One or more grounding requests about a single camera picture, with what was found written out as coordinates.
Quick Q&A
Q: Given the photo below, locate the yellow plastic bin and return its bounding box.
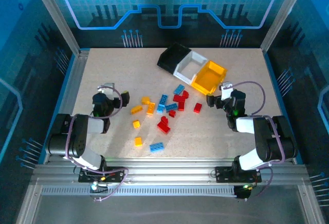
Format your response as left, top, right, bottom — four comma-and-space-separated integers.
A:
191, 60, 228, 95

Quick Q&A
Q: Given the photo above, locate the white plastic bin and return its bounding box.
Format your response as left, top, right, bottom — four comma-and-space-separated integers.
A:
173, 51, 208, 85

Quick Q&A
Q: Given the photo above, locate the black plastic bin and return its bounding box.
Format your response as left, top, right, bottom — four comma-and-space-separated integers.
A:
157, 42, 192, 75

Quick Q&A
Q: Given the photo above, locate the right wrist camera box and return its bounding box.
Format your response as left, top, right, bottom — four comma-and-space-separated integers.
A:
220, 81, 233, 101

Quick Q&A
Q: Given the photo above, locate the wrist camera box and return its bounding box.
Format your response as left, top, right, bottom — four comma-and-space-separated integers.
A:
103, 82, 116, 99
220, 81, 233, 101

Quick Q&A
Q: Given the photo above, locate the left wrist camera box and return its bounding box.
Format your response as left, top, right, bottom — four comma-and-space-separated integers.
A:
103, 82, 116, 99

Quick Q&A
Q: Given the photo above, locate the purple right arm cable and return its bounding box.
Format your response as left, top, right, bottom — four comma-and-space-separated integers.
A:
221, 81, 286, 202

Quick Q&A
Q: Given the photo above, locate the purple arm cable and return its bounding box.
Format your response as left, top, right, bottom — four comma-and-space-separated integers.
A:
221, 81, 286, 202
64, 85, 129, 202

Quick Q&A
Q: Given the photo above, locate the aluminium side rail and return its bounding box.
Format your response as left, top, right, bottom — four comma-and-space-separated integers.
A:
42, 50, 90, 164

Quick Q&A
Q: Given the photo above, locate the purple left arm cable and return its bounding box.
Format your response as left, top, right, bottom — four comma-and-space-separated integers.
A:
64, 85, 129, 202

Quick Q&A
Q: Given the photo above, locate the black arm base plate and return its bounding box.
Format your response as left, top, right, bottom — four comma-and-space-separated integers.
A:
215, 166, 262, 183
78, 166, 129, 183

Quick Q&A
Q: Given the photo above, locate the aluminium front rail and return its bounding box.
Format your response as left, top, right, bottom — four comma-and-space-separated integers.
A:
30, 157, 309, 186

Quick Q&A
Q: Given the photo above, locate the black controller bracket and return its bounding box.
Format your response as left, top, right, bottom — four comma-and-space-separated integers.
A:
233, 184, 251, 201
89, 181, 108, 202

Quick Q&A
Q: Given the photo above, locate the grey slotted cable duct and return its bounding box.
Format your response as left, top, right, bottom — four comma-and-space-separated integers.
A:
41, 185, 237, 197

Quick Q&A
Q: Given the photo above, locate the aluminium frame post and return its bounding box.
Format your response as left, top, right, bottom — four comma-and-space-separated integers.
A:
28, 0, 82, 55
260, 0, 310, 52

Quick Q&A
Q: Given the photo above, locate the aluminium lower frame rail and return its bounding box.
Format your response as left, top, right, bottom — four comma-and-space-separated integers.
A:
298, 184, 326, 224
15, 184, 43, 224

